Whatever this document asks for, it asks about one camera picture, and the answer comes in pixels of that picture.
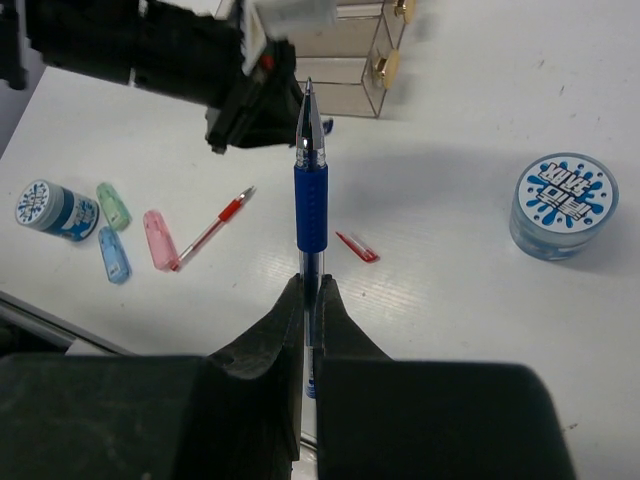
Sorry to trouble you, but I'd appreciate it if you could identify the clear drawer container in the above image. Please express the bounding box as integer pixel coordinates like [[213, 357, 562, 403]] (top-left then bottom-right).
[[336, 0, 416, 43], [294, 37, 401, 120]]

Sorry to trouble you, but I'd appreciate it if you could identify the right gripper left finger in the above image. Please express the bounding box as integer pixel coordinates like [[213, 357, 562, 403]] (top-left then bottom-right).
[[1, 277, 302, 479]]

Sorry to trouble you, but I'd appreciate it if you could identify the blue correction tape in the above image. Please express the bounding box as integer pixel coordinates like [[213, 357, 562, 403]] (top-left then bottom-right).
[[98, 226, 131, 285]]

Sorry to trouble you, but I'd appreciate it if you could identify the right blue tape roll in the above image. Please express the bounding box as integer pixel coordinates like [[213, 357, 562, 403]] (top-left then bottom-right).
[[509, 152, 619, 261]]

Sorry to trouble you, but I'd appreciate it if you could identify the blue pen cap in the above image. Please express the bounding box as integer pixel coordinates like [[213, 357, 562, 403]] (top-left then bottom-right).
[[322, 118, 334, 135]]

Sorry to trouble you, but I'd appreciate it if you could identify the red pen cap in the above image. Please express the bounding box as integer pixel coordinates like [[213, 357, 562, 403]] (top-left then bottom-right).
[[335, 231, 380, 263]]

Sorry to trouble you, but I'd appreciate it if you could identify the pink correction tape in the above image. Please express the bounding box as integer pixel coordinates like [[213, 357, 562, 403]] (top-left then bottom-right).
[[143, 210, 179, 271]]

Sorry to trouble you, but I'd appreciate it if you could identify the red gel pen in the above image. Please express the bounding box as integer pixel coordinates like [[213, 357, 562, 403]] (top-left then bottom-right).
[[170, 186, 256, 272]]

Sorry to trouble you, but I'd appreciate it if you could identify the blue tape roll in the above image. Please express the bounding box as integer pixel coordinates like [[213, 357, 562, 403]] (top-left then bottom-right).
[[14, 179, 100, 242], [509, 152, 619, 261]]

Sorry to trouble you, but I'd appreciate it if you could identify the middle clear drawer container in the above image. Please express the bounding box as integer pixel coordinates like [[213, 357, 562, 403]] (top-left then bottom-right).
[[336, 0, 416, 43]]

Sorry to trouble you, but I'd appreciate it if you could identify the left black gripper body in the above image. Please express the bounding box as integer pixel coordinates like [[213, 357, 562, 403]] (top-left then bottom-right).
[[205, 40, 303, 154]]

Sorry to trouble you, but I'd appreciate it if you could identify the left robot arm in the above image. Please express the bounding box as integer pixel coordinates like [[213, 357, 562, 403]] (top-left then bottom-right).
[[1, 1, 303, 154]]

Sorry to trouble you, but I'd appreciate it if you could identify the blue gel pen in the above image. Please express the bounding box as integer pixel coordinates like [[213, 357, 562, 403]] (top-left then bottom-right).
[[294, 79, 328, 399]]

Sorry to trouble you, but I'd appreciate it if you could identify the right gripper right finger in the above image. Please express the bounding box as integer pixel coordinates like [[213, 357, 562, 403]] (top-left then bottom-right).
[[315, 276, 576, 479]]

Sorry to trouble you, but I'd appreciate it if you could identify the near clear drawer container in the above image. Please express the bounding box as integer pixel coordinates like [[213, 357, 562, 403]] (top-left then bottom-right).
[[294, 37, 401, 120]]

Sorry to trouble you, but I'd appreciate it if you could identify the left blue tape roll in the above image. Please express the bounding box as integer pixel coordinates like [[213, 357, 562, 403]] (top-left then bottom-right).
[[14, 179, 100, 242]]

